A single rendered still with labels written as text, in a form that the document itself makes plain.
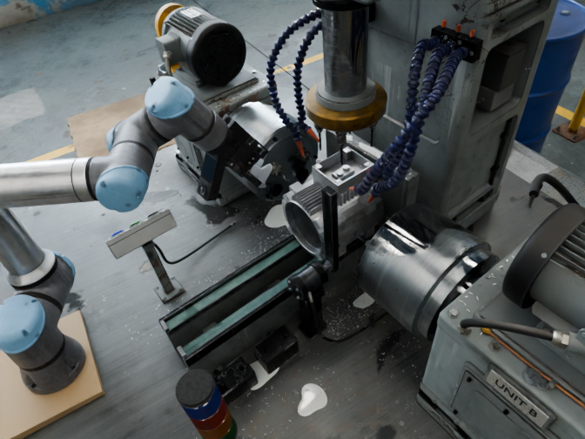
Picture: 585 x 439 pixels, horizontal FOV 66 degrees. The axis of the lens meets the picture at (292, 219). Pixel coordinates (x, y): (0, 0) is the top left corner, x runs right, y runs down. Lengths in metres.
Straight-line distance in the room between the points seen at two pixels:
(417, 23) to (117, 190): 0.71
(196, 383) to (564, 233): 0.58
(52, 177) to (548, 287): 0.78
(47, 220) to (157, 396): 0.84
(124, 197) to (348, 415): 0.70
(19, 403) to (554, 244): 1.21
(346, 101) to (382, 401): 0.68
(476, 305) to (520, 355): 0.11
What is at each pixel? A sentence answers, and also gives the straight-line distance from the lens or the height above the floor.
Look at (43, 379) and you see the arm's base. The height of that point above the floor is 0.87.
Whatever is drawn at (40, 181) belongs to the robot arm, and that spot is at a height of 1.42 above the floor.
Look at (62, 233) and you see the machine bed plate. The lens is 1.73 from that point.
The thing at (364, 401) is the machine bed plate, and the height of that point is 0.80.
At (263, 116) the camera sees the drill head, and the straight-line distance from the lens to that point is 1.31.
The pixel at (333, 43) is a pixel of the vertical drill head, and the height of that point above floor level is 1.47.
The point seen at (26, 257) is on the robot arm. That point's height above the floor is 1.11.
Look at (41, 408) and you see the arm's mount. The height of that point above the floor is 0.82.
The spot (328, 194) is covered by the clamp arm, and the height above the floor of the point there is 1.25.
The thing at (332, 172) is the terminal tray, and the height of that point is 1.11.
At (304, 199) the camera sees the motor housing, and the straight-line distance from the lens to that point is 1.11.
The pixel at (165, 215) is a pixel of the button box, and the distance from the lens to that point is 1.20.
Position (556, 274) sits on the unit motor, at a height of 1.31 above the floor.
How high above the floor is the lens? 1.87
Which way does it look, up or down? 46 degrees down
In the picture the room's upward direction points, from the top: 7 degrees counter-clockwise
